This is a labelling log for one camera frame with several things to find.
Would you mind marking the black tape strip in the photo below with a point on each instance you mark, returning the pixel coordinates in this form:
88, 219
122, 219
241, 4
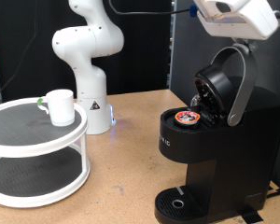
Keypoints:
250, 215

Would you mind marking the white mug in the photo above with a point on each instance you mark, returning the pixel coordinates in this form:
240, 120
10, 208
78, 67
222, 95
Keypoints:
62, 109

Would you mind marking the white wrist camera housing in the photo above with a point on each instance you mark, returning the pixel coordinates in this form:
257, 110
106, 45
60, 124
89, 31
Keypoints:
227, 6

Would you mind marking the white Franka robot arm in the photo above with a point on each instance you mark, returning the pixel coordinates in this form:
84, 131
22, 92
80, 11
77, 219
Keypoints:
90, 81

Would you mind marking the black Keurig coffee machine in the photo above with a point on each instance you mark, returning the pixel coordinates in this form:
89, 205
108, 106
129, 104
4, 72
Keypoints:
233, 149

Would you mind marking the orange-lidded coffee pod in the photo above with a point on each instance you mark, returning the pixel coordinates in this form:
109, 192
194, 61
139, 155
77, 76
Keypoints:
187, 117

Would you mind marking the white two-tier turntable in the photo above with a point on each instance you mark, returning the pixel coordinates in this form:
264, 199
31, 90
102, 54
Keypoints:
34, 149

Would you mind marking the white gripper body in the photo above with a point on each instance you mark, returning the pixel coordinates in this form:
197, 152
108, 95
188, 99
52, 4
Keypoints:
249, 26

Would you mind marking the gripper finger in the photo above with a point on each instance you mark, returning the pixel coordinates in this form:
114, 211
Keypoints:
236, 40
252, 46

